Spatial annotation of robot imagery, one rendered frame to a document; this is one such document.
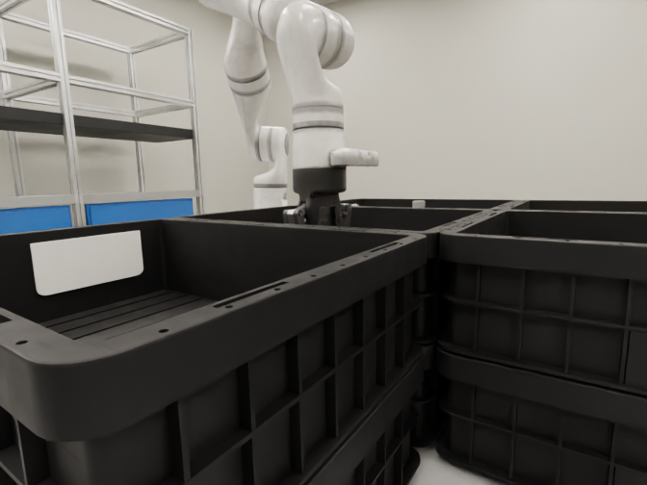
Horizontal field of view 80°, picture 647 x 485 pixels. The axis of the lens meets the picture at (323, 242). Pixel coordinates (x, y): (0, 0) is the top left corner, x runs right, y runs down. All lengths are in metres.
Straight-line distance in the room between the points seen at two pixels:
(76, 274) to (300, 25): 0.40
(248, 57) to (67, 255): 0.53
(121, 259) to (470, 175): 3.46
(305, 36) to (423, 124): 3.45
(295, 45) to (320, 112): 0.08
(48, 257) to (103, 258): 0.06
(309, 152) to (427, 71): 3.54
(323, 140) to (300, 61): 0.10
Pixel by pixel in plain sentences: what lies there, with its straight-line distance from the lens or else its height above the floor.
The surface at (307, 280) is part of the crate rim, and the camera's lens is 0.19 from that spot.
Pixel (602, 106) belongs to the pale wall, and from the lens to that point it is 3.78.
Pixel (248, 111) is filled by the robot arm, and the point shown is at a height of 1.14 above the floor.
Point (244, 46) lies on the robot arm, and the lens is 0.88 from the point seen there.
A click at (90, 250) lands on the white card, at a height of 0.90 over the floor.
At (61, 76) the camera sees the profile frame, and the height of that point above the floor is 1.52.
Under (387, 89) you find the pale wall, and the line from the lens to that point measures 4.13.
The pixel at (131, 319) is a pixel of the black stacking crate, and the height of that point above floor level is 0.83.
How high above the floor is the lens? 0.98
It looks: 9 degrees down
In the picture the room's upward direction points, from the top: 1 degrees counter-clockwise
